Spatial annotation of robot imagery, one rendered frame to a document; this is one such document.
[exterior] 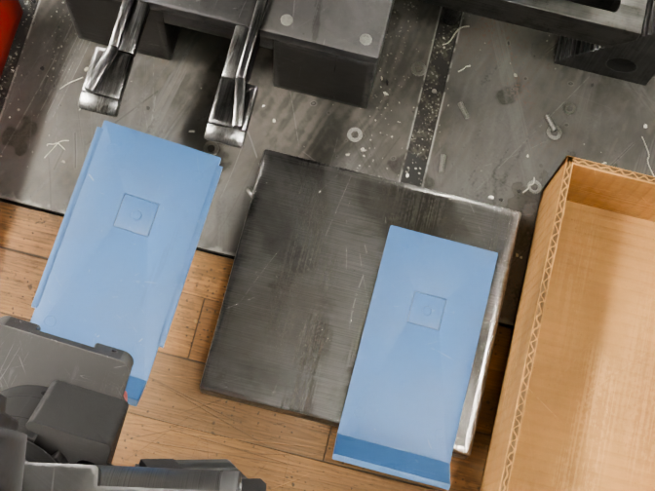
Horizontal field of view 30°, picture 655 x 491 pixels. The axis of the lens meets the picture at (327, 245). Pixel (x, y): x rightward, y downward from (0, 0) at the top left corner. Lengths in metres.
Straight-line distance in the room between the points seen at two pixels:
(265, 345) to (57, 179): 0.18
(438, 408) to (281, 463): 0.10
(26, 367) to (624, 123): 0.45
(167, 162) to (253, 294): 0.11
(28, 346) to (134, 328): 0.13
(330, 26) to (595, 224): 0.22
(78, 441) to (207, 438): 0.26
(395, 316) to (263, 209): 0.11
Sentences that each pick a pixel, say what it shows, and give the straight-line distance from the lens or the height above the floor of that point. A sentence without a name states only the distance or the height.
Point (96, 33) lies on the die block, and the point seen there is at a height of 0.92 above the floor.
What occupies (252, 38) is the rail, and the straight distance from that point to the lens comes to 0.74.
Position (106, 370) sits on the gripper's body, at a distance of 0.56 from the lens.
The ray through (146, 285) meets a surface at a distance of 0.69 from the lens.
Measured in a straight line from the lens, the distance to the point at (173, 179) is 0.70.
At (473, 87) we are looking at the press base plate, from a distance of 0.84.
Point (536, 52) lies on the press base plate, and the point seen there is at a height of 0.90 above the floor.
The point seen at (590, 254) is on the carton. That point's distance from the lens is 0.81.
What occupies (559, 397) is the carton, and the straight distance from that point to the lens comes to 0.79.
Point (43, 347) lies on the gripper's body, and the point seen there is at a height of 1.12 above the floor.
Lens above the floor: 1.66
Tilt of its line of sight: 75 degrees down
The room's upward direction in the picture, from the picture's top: 11 degrees clockwise
